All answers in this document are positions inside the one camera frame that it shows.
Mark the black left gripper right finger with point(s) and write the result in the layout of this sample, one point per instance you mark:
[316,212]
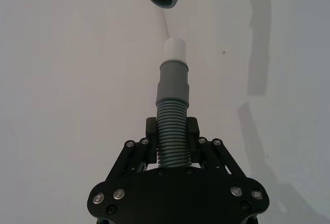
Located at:
[194,144]

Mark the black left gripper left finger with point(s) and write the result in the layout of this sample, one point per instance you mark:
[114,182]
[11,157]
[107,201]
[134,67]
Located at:
[150,146]

